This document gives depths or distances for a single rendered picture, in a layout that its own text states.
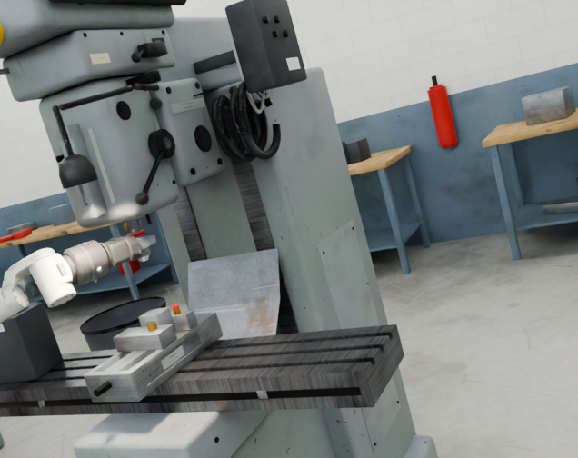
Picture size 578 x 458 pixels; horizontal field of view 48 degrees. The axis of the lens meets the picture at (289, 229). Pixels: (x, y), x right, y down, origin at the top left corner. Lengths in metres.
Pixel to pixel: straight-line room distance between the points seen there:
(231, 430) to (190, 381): 0.15
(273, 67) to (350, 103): 4.21
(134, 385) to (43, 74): 0.71
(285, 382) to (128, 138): 0.64
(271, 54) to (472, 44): 3.99
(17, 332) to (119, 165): 0.66
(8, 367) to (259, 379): 0.84
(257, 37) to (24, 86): 0.53
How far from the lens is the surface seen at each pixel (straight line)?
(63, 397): 1.86
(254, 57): 1.61
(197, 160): 1.69
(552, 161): 5.52
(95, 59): 1.49
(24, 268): 1.54
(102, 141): 1.51
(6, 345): 2.01
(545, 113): 4.94
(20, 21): 1.44
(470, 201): 5.66
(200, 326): 1.71
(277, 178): 1.82
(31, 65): 1.57
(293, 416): 1.87
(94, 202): 1.53
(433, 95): 5.43
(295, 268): 1.87
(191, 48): 1.81
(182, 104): 1.69
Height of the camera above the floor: 1.46
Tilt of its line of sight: 10 degrees down
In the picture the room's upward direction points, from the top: 16 degrees counter-clockwise
